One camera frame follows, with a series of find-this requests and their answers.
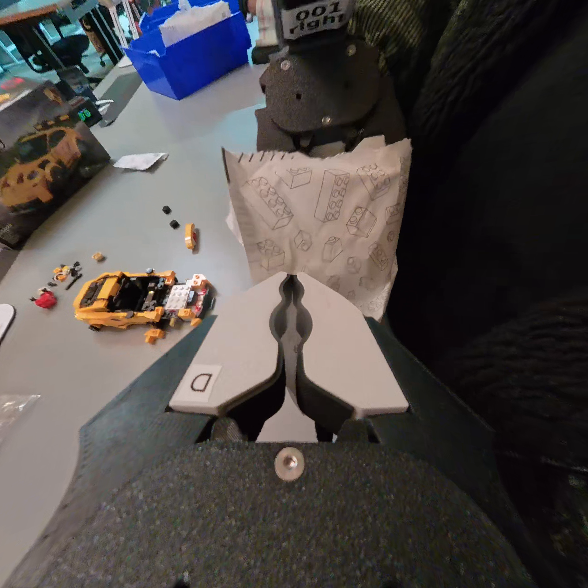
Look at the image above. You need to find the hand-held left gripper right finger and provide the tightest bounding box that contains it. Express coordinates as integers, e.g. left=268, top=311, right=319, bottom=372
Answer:
left=294, top=271, right=410, bottom=421

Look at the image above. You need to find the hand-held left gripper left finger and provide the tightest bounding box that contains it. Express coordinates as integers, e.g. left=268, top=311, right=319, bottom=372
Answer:
left=168, top=271, right=294, bottom=414

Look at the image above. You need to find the blue plastic bin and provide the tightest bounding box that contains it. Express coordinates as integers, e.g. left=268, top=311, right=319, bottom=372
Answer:
left=123, top=0, right=253, bottom=102

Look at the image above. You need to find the white printed paper bag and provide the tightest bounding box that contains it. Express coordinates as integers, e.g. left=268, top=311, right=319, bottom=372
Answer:
left=222, top=137, right=413, bottom=322

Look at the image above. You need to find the person's right forearm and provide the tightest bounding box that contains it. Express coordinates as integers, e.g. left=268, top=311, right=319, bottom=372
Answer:
left=347, top=0, right=465, bottom=138

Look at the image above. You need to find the yellow lego car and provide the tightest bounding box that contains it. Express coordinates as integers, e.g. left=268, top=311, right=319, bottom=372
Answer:
left=73, top=270, right=217, bottom=332

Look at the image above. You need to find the cluster of tiny lego pieces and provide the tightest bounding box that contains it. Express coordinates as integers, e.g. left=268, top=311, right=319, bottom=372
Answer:
left=46, top=261, right=84, bottom=291

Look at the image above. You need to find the dark lego box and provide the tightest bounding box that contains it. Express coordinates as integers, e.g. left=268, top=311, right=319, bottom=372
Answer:
left=0, top=79, right=112, bottom=251

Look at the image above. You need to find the white crumpled paper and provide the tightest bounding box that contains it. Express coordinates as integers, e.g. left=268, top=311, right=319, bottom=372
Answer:
left=158, top=0, right=232, bottom=48

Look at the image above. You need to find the torn white paper strip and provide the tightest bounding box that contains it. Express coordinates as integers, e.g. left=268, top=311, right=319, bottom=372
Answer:
left=112, top=153, right=169, bottom=172

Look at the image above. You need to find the person's dark knit sweater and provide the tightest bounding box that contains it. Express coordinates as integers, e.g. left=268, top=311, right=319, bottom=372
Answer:
left=386, top=0, right=588, bottom=588

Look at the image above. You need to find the clear plastic bag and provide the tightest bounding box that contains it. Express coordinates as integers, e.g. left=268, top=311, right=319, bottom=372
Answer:
left=0, top=393, right=42, bottom=444

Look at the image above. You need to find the black device with green display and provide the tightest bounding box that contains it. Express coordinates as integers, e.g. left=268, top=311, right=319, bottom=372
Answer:
left=69, top=103, right=103, bottom=127

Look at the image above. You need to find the black office chair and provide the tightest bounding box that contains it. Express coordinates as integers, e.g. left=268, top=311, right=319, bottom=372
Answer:
left=21, top=34, right=92, bottom=76

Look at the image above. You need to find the wooden desk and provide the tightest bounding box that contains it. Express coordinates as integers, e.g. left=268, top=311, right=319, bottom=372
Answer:
left=0, top=0, right=101, bottom=28

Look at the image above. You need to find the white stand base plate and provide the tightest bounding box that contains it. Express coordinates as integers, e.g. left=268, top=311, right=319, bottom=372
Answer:
left=0, top=303, right=17, bottom=346

